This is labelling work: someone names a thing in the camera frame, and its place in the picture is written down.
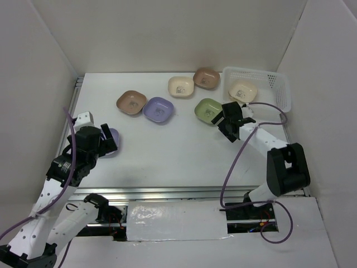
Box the green panda plate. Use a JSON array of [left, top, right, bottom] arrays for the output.
[[194, 98, 222, 125]]

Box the cream panda plate front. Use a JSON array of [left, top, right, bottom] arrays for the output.
[[228, 79, 258, 103]]

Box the cream panda plate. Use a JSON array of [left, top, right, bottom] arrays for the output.
[[228, 79, 258, 103], [168, 76, 195, 98]]

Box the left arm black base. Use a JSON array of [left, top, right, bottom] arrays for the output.
[[65, 192, 128, 241]]

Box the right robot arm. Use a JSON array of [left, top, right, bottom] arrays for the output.
[[211, 102, 311, 219]]

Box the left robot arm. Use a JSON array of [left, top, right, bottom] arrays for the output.
[[1, 124, 121, 267]]

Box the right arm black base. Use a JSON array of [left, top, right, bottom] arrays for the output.
[[220, 203, 278, 234]]

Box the white plastic basket bin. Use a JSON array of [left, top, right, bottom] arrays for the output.
[[220, 66, 291, 112]]

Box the brown panda plate back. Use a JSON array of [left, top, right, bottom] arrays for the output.
[[193, 68, 220, 90]]

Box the brown panda plate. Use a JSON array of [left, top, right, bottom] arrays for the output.
[[193, 68, 220, 90], [116, 90, 147, 116]]

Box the brown panda plate left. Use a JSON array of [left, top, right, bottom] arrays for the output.
[[116, 90, 147, 116]]

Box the cream panda plate back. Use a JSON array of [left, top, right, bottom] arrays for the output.
[[168, 76, 195, 98]]

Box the purple panda plate middle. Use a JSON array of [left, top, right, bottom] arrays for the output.
[[143, 97, 174, 123]]

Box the white taped cover panel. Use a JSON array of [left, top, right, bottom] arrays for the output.
[[126, 201, 229, 242]]

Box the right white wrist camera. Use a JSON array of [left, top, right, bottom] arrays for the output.
[[241, 104, 254, 118]]

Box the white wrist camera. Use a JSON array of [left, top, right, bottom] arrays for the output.
[[241, 104, 254, 118], [74, 111, 94, 132]]

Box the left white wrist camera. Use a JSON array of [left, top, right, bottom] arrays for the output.
[[74, 111, 94, 132]]

